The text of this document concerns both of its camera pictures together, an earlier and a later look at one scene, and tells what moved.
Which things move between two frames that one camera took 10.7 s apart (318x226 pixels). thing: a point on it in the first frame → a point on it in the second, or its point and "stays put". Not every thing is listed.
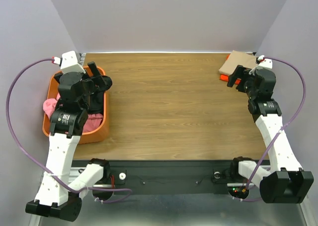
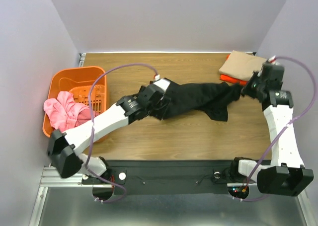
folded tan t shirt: x=237 y=58 stays put
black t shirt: x=96 y=103 → x=211 y=97
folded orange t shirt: x=225 y=78 stays put
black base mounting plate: x=172 y=177 stays put
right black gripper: x=239 y=76 → x=249 y=86
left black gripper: x=98 y=81 → x=158 y=112
